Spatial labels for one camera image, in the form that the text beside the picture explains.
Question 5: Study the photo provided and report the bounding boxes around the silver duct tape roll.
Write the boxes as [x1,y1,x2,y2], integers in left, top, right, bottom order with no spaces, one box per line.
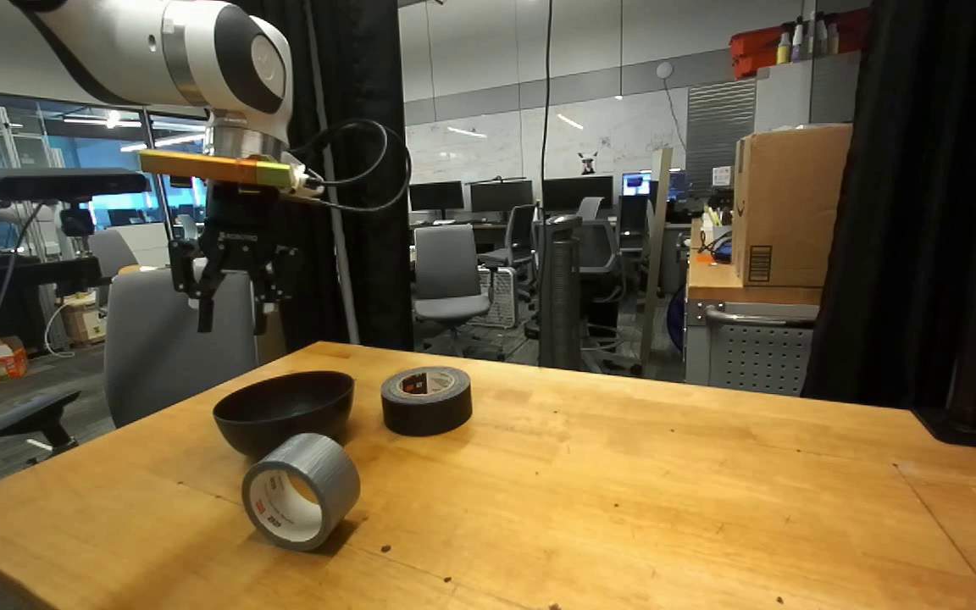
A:
[238,431,362,556]

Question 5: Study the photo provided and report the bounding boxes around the black curtain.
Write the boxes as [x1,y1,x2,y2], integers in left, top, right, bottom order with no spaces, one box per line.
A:
[803,0,976,416]
[231,0,416,352]

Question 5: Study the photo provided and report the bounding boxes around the light grey office chair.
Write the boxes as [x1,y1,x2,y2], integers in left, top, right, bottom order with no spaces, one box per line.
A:
[408,225,495,333]

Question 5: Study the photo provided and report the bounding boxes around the grey metal desk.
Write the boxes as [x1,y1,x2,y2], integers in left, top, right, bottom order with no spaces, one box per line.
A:
[685,259,823,399]

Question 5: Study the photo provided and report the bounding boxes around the black stand base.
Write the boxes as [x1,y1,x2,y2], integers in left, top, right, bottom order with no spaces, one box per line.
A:
[919,404,976,455]

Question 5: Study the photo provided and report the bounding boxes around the red storage bins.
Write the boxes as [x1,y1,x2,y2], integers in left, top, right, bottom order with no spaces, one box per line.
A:
[729,12,872,82]

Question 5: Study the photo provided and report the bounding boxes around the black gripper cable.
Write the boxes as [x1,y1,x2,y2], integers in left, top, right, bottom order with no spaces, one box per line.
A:
[289,117,414,219]

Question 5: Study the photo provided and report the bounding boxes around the grey metal column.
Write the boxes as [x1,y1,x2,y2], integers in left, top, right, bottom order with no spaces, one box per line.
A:
[536,213,581,371]

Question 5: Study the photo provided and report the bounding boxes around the grey office chair, black armrest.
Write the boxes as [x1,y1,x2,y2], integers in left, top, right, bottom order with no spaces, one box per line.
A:
[0,265,262,455]

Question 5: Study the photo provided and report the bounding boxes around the large cardboard box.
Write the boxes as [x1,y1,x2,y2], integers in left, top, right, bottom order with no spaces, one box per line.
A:
[733,120,853,291]

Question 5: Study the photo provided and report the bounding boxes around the wooden wrist mount plate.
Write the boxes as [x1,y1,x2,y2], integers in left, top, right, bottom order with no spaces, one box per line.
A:
[134,145,311,195]

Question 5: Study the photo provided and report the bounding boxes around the black tape roll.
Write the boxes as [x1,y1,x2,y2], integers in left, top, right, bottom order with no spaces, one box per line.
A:
[378,362,475,441]

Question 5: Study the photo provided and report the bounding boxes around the black bowl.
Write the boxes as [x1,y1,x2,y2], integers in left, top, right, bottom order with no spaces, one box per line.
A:
[210,371,354,463]

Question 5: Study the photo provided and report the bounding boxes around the white bucket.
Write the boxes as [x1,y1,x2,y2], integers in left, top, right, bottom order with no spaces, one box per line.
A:
[57,287,107,351]

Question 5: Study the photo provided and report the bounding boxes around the black camera bar on stand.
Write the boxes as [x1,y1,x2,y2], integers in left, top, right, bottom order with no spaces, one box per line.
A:
[0,167,152,240]

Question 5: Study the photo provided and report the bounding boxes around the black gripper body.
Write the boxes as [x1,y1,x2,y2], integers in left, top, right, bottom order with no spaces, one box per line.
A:
[199,183,281,255]

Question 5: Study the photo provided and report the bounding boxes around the black computer monitor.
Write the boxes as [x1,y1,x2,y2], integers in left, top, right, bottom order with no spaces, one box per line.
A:
[537,173,615,220]

